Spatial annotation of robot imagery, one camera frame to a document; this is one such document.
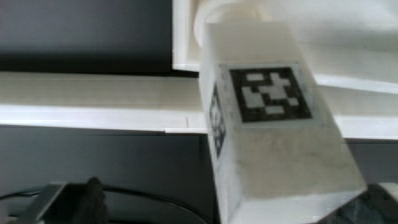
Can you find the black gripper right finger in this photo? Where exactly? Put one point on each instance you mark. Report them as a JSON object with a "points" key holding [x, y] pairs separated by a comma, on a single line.
{"points": [[374, 207]]}

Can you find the white L-shaped obstacle fence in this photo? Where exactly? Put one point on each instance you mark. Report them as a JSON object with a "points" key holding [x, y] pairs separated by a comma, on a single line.
{"points": [[152, 103]]}

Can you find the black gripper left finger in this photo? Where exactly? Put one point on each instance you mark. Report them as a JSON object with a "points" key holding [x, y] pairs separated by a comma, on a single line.
{"points": [[70, 204]]}

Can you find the white table leg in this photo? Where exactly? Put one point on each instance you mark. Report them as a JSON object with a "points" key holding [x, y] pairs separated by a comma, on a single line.
{"points": [[287, 175]]}

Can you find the white square tabletop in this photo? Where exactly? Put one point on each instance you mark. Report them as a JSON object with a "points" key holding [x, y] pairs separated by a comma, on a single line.
{"points": [[345, 30]]}

